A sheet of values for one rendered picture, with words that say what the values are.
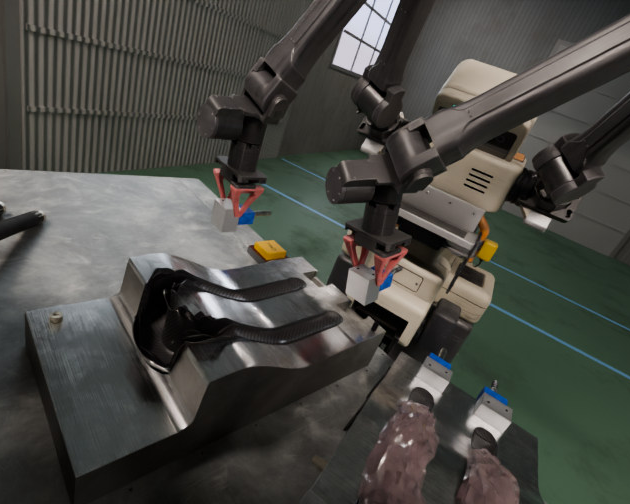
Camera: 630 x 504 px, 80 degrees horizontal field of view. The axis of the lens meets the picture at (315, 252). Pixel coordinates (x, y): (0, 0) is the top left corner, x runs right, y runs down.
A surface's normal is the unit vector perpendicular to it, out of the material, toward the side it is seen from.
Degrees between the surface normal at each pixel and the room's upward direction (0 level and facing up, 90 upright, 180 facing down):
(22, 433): 0
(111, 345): 0
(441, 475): 11
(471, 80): 42
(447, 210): 90
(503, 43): 90
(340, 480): 8
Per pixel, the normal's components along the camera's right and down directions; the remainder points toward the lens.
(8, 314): 0.32, -0.84
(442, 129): -0.51, -0.18
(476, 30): -0.46, 0.26
